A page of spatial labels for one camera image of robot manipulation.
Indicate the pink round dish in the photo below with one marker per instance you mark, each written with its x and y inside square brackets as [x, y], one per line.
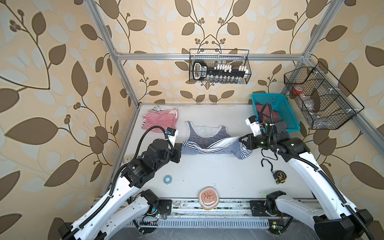
[208, 198]

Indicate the right wire basket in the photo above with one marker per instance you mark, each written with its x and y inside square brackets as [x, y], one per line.
[332, 103]

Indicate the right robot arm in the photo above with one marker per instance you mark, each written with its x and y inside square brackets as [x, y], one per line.
[338, 218]

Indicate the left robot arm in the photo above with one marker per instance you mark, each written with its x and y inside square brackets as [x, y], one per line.
[125, 186]

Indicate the red white striped tank top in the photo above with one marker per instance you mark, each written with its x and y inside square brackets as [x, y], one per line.
[164, 118]

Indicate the aluminium frame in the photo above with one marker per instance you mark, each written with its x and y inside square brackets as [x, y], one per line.
[326, 57]

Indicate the yellow black tape measure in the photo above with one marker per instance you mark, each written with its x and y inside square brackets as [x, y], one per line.
[279, 176]

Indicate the back wire basket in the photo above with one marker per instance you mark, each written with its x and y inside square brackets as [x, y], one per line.
[234, 57]

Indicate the black socket tool set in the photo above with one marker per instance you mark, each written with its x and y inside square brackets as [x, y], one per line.
[202, 71]

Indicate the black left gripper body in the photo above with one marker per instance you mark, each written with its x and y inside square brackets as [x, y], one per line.
[174, 156]

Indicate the pink red garment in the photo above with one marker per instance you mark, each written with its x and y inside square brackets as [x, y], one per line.
[276, 115]

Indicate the teal plastic laundry basket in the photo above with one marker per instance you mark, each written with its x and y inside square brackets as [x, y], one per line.
[280, 105]

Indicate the wire basket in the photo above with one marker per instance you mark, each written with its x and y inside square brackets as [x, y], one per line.
[332, 103]
[234, 57]

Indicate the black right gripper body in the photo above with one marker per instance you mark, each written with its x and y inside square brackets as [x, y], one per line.
[259, 141]

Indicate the blue tape roll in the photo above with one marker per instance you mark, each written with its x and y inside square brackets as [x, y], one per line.
[168, 179]

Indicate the blue white striped tank top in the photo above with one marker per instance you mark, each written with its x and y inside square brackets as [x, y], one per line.
[205, 140]

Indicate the red capped plastic bottle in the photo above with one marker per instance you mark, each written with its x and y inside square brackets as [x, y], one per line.
[298, 91]

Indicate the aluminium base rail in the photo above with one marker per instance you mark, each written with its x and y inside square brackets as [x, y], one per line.
[187, 213]

